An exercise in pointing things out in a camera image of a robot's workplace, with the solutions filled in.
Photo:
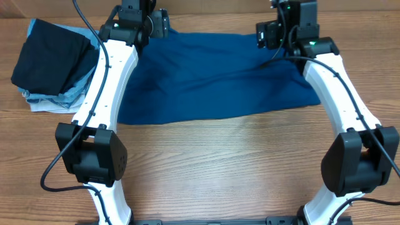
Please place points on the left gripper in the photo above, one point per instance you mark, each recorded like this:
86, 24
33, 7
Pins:
160, 20

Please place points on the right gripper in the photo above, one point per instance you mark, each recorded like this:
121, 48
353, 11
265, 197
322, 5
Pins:
300, 9

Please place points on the blue polo shirt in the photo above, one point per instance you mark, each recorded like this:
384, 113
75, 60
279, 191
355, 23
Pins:
196, 76

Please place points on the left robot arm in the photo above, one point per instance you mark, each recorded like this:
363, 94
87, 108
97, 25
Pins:
89, 146

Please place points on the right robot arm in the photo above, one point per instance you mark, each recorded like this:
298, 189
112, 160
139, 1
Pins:
361, 157

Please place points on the folded black garment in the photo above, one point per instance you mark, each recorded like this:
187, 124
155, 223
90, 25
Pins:
53, 59

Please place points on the folded light blue jeans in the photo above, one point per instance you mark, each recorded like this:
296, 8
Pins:
78, 87

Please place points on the folded white garment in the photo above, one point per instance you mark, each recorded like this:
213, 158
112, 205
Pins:
48, 105

